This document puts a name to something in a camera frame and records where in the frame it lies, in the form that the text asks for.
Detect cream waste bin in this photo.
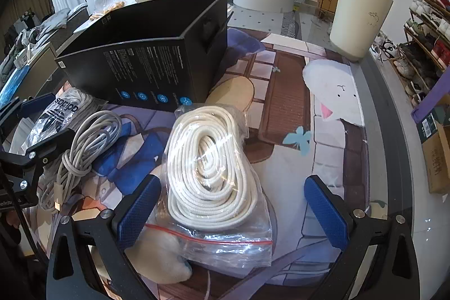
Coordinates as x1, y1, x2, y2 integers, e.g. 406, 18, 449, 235
329, 0, 393, 62

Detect blue plastic packet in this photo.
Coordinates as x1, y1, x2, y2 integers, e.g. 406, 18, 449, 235
0, 67, 33, 104

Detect bagged white rope coil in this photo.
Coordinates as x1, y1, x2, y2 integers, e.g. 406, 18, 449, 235
160, 104, 274, 278

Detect open brown cardboard box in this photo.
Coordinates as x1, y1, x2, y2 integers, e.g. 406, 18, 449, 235
417, 107, 450, 195

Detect printed black white plastic bag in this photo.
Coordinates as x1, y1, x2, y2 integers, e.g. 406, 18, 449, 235
10, 87, 96, 160

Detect printed cartoon table mat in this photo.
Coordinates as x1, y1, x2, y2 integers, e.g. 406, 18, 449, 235
21, 24, 370, 300

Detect pile of grey clothes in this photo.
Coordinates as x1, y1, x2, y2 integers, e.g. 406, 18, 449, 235
0, 8, 71, 56

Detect shoe rack with shoes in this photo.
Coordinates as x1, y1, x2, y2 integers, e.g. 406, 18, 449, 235
404, 0, 450, 104

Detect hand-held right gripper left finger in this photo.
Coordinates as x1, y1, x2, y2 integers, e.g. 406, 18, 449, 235
46, 175, 162, 300

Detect light grey cable bundle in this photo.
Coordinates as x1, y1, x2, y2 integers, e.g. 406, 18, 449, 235
37, 110, 123, 215

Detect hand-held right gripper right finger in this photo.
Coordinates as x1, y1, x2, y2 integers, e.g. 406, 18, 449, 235
304, 175, 421, 300

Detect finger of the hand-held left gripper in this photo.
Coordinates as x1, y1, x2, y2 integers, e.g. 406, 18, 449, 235
0, 129, 77, 206
0, 97, 59, 137

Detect black cardboard box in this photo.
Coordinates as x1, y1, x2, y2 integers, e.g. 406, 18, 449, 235
54, 0, 235, 113

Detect person's left hand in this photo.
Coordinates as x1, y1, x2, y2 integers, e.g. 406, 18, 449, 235
5, 211, 22, 229

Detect white black sneakers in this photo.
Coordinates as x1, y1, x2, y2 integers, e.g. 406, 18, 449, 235
371, 35, 399, 63

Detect cream soft cloth item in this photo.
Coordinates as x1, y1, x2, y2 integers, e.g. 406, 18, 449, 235
125, 228, 193, 285

